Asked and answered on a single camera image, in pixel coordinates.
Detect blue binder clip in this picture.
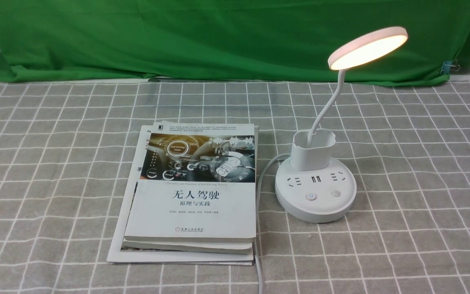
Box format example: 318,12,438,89
439,59,461,75

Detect bottom large white book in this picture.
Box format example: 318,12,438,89
106,125,254,266

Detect middle white book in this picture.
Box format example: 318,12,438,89
122,121,259,255

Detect white lamp power cable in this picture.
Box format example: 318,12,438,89
255,153,292,294

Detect white desk lamp power strip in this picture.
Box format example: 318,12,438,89
275,27,408,223

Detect green backdrop cloth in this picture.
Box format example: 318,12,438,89
0,0,470,86

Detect grey checked tablecloth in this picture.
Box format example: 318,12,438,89
0,82,470,294

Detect white self-driving book top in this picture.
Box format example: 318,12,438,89
124,123,257,243

